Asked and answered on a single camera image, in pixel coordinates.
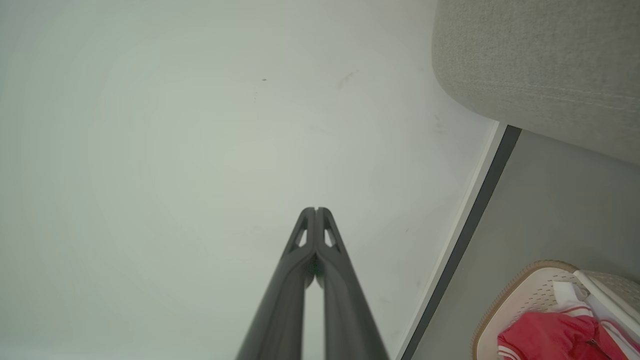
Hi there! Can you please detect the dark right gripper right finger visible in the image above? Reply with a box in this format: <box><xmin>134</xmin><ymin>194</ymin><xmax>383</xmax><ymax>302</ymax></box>
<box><xmin>317</xmin><ymin>206</ymin><xmax>390</xmax><ymax>360</ymax></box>

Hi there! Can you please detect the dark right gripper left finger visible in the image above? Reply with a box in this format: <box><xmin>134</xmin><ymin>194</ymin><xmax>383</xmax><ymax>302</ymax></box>
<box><xmin>235</xmin><ymin>206</ymin><xmax>317</xmax><ymax>360</ymax></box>

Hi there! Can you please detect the white perforated laundry basket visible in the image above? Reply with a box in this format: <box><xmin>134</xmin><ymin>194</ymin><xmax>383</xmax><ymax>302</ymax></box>
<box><xmin>471</xmin><ymin>260</ymin><xmax>640</xmax><ymax>360</ymax></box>

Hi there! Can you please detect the white and black baseboard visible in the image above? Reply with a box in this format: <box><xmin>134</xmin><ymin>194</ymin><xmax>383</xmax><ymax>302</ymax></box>
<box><xmin>396</xmin><ymin>120</ymin><xmax>522</xmax><ymax>360</ymax></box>

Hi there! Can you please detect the red and white jacket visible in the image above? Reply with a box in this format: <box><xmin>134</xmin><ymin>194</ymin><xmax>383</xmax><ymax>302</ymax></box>
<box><xmin>497</xmin><ymin>281</ymin><xmax>640</xmax><ymax>360</ymax></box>

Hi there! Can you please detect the grey fabric sofa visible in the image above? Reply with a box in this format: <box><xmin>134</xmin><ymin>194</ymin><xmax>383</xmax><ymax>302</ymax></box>
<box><xmin>431</xmin><ymin>0</ymin><xmax>640</xmax><ymax>166</ymax></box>

